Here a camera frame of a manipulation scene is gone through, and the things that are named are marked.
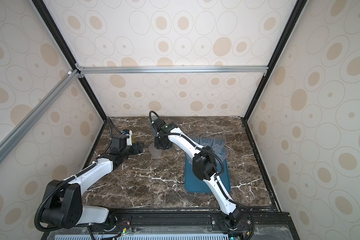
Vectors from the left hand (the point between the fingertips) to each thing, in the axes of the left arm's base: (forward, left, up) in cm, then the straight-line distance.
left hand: (143, 142), depth 88 cm
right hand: (+2, -12, -6) cm, 13 cm away
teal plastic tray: (-27, -29, +9) cm, 40 cm away
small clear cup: (+10, -39, -10) cm, 42 cm away
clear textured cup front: (+4, -20, -11) cm, 23 cm away
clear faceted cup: (+8, -48, -9) cm, 49 cm away
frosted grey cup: (+1, -5, -13) cm, 14 cm away
